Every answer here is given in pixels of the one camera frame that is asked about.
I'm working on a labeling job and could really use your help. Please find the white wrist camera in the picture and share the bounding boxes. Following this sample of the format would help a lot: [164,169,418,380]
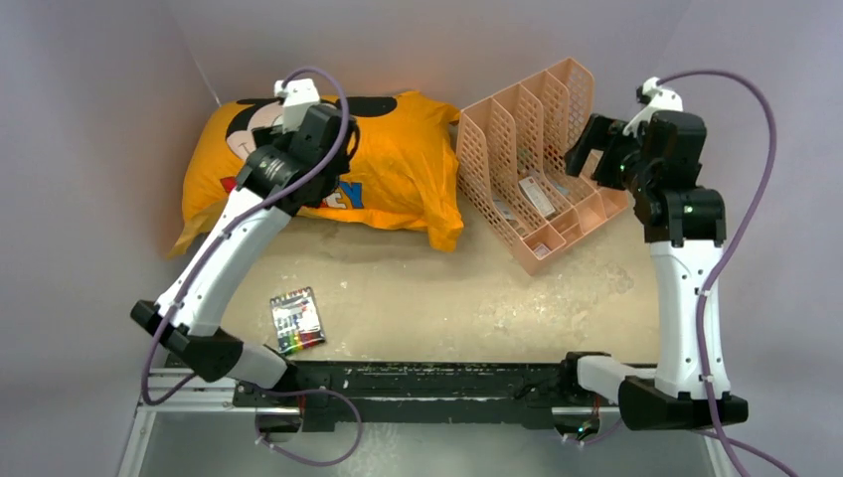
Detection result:
[273,79,320,132]
[622,77,684,137]

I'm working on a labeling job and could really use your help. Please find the small paper packet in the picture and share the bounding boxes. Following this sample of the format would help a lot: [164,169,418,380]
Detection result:
[492,196,520,229]

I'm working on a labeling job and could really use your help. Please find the aluminium frame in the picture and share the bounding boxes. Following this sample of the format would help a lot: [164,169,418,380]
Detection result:
[116,368,733,477]

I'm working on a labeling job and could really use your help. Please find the peach plastic file organizer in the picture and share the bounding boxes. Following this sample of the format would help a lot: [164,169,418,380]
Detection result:
[455,58,629,275]

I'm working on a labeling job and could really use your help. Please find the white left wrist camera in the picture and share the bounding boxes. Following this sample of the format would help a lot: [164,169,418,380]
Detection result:
[273,79,320,132]

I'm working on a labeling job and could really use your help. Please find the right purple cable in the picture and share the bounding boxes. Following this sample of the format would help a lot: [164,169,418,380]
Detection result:
[655,70,799,477]

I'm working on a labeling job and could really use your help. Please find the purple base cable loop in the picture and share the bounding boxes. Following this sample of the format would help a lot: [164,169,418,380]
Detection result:
[254,387,364,469]

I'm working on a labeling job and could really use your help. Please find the white card box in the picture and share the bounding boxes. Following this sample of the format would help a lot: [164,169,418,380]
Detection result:
[518,177,557,219]

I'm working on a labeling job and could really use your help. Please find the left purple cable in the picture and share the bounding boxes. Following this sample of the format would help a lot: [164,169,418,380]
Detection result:
[140,66,351,406]

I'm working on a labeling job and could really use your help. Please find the orange Mickey Mouse pillowcase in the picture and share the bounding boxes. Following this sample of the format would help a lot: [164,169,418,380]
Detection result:
[167,90,463,257]

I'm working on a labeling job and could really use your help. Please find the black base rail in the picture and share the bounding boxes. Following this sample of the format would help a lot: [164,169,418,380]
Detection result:
[233,361,617,433]

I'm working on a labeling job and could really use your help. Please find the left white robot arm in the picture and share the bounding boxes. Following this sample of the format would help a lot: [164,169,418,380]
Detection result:
[130,101,359,406]

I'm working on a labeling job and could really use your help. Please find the colourful marker pack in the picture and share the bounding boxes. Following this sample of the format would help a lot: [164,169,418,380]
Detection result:
[269,287,327,356]

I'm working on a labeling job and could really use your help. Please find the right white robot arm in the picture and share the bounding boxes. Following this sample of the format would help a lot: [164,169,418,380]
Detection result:
[558,111,749,430]

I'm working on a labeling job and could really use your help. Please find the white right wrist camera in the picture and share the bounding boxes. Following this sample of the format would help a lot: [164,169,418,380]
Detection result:
[622,77,684,137]

